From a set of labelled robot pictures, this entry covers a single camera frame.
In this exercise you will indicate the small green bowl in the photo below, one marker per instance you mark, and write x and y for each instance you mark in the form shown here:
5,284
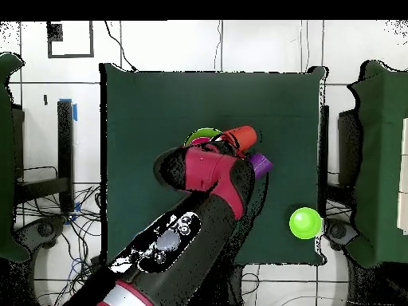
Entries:
305,223

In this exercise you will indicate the blue tape strip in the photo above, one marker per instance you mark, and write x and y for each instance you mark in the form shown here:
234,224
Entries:
75,112

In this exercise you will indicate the black box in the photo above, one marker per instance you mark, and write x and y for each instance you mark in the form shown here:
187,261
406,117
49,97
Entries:
349,149
17,143

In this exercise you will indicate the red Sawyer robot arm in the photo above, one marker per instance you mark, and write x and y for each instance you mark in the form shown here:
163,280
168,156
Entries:
204,178

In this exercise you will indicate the orange red cup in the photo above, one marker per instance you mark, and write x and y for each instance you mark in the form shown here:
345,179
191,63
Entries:
244,137

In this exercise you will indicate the dark green tablecloth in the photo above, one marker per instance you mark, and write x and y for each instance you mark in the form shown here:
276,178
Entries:
159,102

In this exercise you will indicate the green cloth side table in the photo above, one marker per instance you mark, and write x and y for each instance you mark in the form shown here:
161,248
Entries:
6,159
382,159

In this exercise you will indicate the black metal stand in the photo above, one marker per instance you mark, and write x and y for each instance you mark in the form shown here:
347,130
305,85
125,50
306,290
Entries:
65,153

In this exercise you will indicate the grey chair base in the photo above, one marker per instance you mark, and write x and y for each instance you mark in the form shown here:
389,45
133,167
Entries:
44,229
338,231

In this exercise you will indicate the purple cup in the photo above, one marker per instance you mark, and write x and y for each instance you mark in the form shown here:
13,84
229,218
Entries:
263,164

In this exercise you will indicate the stack of white boxes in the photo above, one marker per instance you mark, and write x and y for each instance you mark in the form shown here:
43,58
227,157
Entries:
404,175

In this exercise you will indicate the large green bowl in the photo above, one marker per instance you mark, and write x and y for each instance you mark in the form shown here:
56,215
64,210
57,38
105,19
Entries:
204,133

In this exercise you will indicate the small magenta bowl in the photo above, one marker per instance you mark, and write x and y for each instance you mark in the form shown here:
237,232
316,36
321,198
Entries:
200,140

